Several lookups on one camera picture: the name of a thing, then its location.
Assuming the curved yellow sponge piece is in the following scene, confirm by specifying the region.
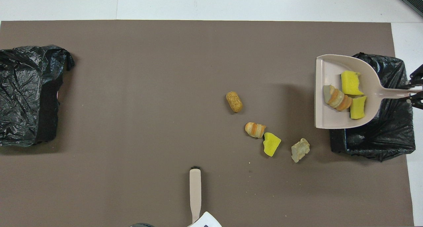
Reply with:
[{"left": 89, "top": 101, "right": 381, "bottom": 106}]
[{"left": 350, "top": 95, "right": 367, "bottom": 120}]

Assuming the notched yellow sponge block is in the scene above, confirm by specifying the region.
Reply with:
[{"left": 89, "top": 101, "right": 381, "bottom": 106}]
[{"left": 341, "top": 70, "right": 364, "bottom": 95}]

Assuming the beige plastic dustpan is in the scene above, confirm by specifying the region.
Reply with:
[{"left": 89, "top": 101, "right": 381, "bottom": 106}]
[{"left": 314, "top": 54, "right": 422, "bottom": 129}]

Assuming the thick yellow sponge chunk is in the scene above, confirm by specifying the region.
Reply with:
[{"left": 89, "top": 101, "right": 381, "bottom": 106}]
[{"left": 263, "top": 132, "right": 282, "bottom": 157}]

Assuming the brown crusty bread roll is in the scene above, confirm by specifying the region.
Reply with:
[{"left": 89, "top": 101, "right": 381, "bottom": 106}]
[{"left": 226, "top": 91, "right": 243, "bottom": 113}]

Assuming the beige hand brush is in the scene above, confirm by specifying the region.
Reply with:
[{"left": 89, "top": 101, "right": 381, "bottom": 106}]
[{"left": 189, "top": 166, "right": 202, "bottom": 225}]

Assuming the open black bag-lined bin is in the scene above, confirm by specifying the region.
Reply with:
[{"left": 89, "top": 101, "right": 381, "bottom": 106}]
[{"left": 325, "top": 53, "right": 416, "bottom": 162}]

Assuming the black bag-covered bin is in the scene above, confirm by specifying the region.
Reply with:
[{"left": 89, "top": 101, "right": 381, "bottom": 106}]
[{"left": 0, "top": 45, "right": 75, "bottom": 147}]

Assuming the pale bread chunk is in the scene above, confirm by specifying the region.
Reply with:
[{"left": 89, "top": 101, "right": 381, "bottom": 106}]
[{"left": 291, "top": 138, "right": 311, "bottom": 163}]

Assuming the brown table mat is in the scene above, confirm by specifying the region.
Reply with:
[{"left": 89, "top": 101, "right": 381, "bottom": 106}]
[{"left": 0, "top": 20, "right": 415, "bottom": 227}]

